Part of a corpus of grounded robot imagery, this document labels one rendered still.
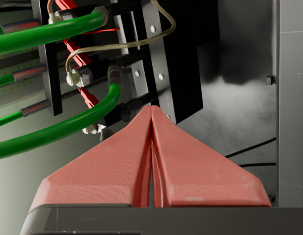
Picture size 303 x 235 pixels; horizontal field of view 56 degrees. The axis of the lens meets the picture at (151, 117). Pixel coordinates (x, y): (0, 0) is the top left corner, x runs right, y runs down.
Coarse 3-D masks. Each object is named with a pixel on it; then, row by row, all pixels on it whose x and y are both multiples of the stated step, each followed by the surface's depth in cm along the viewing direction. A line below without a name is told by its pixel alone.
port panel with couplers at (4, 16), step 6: (0, 0) 57; (6, 0) 58; (12, 0) 59; (18, 0) 59; (24, 0) 60; (0, 6) 55; (12, 12) 59; (18, 12) 60; (24, 12) 60; (0, 18) 58; (6, 18) 58
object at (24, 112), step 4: (24, 108) 57; (16, 112) 56; (20, 112) 56; (24, 112) 56; (8, 116) 55; (12, 116) 55; (16, 116) 56; (20, 116) 56; (24, 116) 57; (0, 120) 54; (4, 120) 54; (8, 120) 55; (12, 120) 55; (0, 124) 54
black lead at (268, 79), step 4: (268, 76) 50; (272, 76) 50; (268, 80) 50; (272, 80) 50; (268, 84) 50; (268, 140) 48; (272, 140) 48; (260, 144) 48; (264, 144) 48; (248, 148) 48; (252, 148) 48; (236, 152) 47; (240, 152) 47; (224, 156) 47; (228, 156) 47; (232, 156) 47; (244, 164) 49; (248, 164) 49; (252, 164) 49; (256, 164) 49; (260, 164) 49; (264, 164) 50; (268, 164) 50; (272, 164) 50; (268, 196) 61; (272, 196) 61; (272, 200) 61
